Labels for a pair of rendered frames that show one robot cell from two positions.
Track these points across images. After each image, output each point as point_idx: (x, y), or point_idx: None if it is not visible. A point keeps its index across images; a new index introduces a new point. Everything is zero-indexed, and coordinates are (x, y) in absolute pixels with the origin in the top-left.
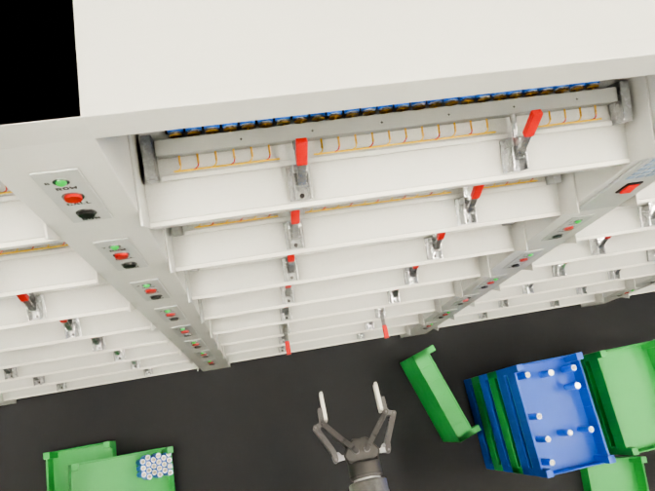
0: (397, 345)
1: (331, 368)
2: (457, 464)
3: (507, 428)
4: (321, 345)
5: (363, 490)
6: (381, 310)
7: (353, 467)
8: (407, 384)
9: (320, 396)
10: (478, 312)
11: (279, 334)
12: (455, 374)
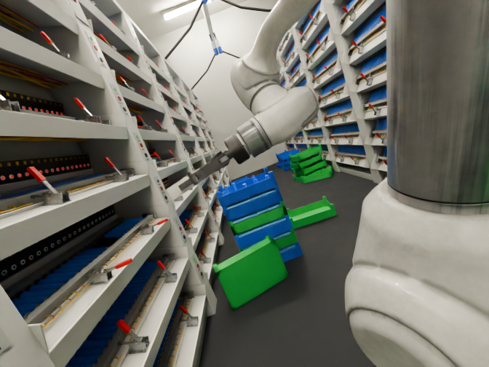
0: (220, 314)
1: (226, 366)
2: (302, 266)
3: (260, 215)
4: (191, 357)
5: (243, 125)
6: (145, 225)
7: (228, 143)
8: (249, 303)
9: (168, 188)
10: (195, 238)
11: (107, 284)
12: None
